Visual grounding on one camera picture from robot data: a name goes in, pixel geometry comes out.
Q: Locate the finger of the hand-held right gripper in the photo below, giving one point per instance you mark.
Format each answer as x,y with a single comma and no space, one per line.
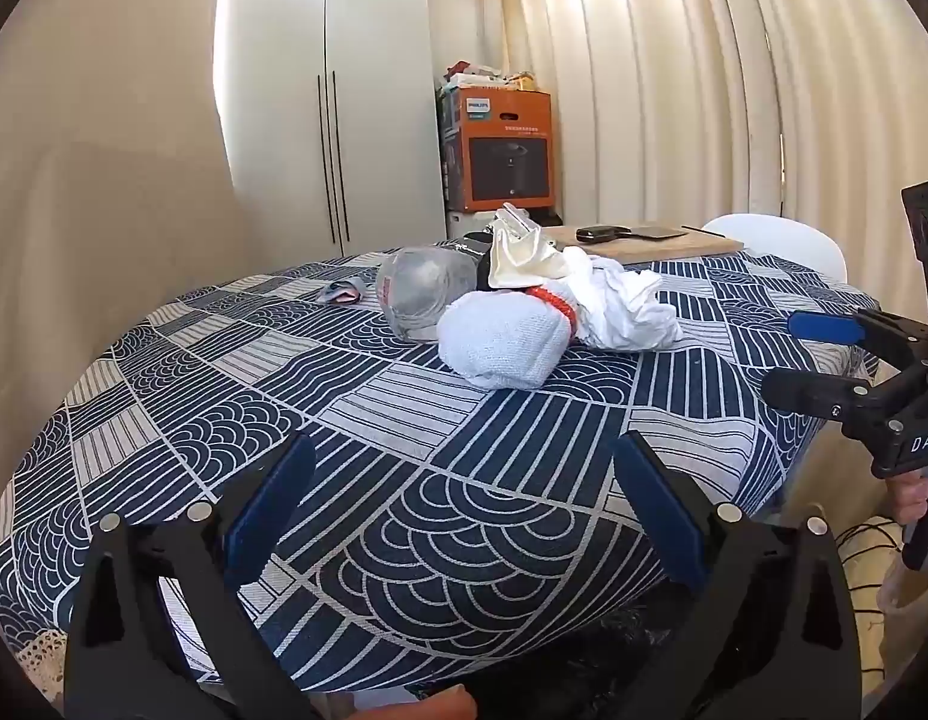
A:
817,326
802,390

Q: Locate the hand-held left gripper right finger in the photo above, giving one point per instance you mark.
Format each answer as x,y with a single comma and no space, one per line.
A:
651,510

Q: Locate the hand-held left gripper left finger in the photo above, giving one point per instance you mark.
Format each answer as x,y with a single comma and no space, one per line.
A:
273,502

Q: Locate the white cloth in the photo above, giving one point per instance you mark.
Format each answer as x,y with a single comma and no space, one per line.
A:
621,307

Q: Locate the light blue towel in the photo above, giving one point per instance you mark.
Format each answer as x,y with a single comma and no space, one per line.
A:
501,345

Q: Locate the red orange band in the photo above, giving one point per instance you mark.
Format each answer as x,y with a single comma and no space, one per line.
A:
558,304

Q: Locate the grey translucent plastic bag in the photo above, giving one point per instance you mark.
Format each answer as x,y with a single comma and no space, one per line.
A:
419,285

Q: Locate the cream bag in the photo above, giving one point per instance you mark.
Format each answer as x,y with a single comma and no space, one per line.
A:
520,262

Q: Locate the person's right hand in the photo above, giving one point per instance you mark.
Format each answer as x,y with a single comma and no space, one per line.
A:
913,499

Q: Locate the white chair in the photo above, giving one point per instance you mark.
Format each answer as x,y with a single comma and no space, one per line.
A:
779,236

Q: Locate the blue patterned tablecloth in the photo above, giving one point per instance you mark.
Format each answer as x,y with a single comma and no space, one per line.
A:
434,465

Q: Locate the wooden cutting board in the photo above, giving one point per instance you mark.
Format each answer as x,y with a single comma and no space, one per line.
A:
659,247

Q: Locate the small folded grey sock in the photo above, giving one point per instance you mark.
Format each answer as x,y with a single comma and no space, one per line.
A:
342,292

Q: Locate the cream lace cloth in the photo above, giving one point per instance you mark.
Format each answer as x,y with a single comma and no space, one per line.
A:
36,660

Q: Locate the cream curtain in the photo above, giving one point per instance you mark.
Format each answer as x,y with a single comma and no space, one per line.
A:
659,90

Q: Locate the white box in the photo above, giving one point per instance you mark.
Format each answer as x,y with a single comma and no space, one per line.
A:
464,223

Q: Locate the orange cardboard box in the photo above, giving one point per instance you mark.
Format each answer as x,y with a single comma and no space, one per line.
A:
509,157

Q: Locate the white wardrobe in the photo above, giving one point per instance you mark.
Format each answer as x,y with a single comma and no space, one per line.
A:
284,127

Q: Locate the clutter pile on box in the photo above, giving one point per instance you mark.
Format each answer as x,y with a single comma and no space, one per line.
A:
471,75

